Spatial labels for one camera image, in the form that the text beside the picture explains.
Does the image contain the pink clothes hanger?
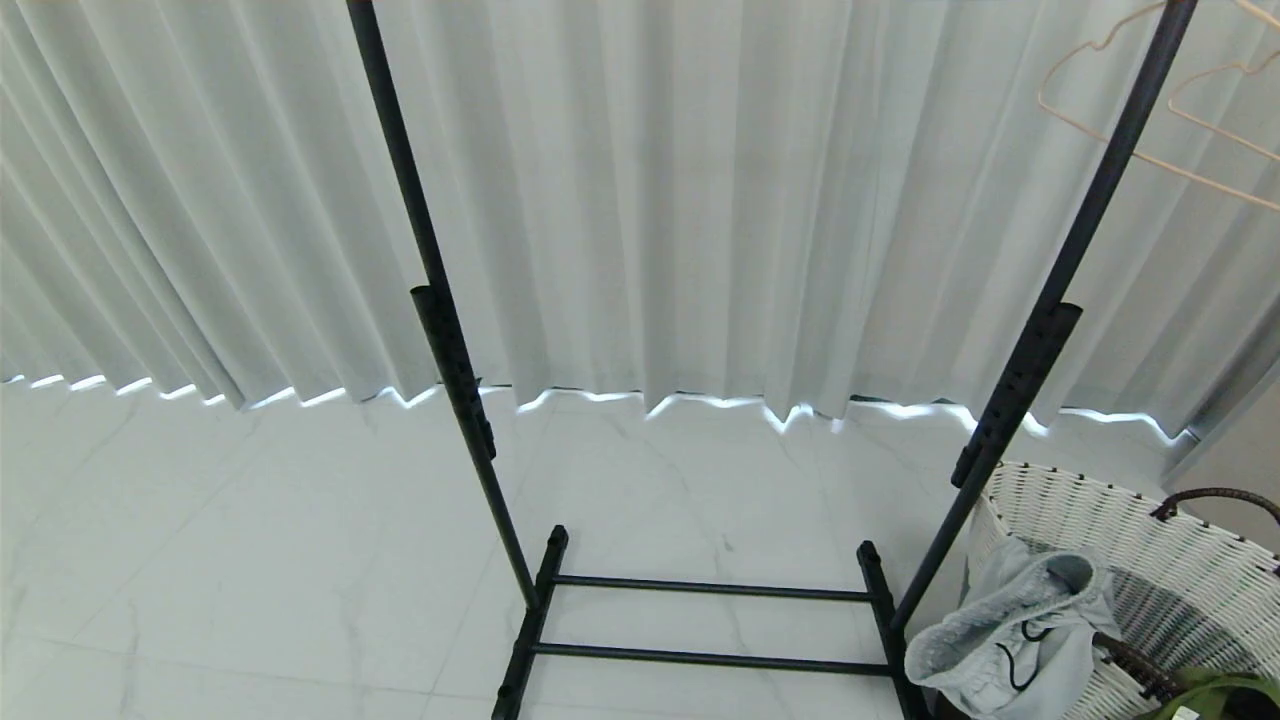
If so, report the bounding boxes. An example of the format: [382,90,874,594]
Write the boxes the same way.
[1037,0,1280,213]
[1167,0,1280,164]

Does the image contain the green printed shirt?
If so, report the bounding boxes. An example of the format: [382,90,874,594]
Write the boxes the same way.
[1150,668,1280,720]

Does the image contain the black clothes rack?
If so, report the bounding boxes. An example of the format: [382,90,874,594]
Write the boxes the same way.
[345,0,1201,720]

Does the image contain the white laundry basket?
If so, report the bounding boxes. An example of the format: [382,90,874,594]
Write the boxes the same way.
[963,460,1280,720]

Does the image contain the white curtain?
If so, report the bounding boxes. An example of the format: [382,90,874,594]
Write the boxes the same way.
[0,0,1280,443]

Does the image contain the pale grey shorts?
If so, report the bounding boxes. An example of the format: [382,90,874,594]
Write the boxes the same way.
[905,535,1124,720]

